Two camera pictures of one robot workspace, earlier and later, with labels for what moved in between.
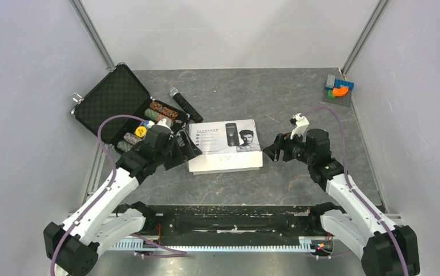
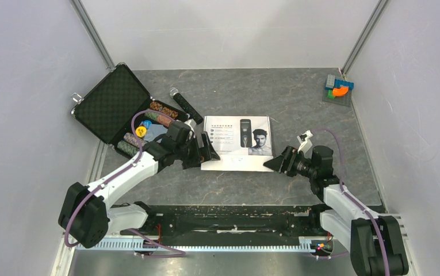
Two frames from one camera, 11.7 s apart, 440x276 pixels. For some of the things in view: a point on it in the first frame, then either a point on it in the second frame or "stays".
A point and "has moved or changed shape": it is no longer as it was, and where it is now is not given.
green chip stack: (152, 114) stays
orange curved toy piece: (340, 91) stays
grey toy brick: (330, 80) stays
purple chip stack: (132, 138) stays
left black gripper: (188, 151) → (205, 154)
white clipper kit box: (226, 146) has moved or changed shape
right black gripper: (283, 141) → (284, 163)
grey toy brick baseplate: (345, 100) stays
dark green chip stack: (124, 146) stays
